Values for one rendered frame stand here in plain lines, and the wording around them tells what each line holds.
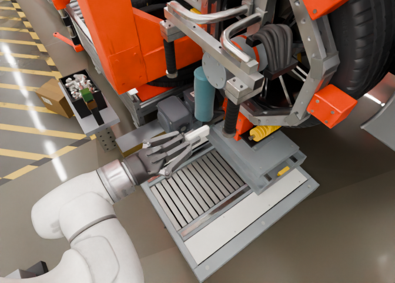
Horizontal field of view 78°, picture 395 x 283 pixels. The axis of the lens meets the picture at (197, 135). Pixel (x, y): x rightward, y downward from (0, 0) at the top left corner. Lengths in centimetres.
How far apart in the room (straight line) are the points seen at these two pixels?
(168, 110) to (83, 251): 91
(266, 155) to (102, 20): 100
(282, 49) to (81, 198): 56
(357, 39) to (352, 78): 10
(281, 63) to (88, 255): 58
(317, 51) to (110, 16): 73
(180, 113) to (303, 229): 91
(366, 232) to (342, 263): 23
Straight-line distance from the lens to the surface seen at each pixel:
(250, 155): 137
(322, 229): 156
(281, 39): 65
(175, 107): 131
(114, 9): 106
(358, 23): 75
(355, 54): 77
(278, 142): 146
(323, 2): 68
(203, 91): 100
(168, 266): 138
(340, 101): 77
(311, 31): 71
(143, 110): 155
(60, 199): 59
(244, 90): 62
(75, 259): 53
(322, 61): 71
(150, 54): 121
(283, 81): 97
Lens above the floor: 136
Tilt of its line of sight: 53 degrees down
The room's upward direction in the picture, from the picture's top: straight up
